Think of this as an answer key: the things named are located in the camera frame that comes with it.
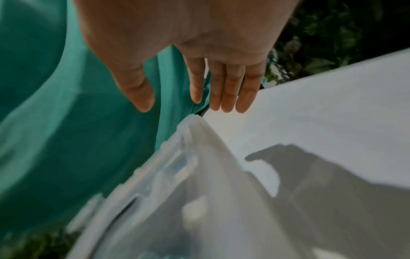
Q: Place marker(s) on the person's right hand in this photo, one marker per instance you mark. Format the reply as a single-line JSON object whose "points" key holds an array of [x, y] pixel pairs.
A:
{"points": [[192, 25]]}

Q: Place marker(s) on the clear plastic storage box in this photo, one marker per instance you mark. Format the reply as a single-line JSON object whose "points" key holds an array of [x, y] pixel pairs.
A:
{"points": [[192, 189]]}

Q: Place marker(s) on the green fabric curtain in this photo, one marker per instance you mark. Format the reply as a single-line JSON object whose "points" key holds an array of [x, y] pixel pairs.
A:
{"points": [[64, 126]]}

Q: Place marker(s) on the white table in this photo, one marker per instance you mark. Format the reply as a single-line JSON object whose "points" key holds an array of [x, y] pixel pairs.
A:
{"points": [[320, 113]]}

